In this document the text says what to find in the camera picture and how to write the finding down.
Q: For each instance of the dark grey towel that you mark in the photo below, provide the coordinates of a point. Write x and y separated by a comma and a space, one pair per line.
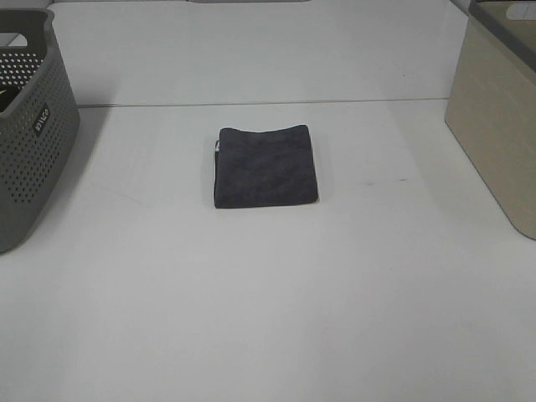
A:
264, 169

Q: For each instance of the grey perforated plastic basket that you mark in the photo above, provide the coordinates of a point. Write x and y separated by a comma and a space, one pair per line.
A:
39, 120

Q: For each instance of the beige storage box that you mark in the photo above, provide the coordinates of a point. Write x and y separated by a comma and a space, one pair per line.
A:
491, 108

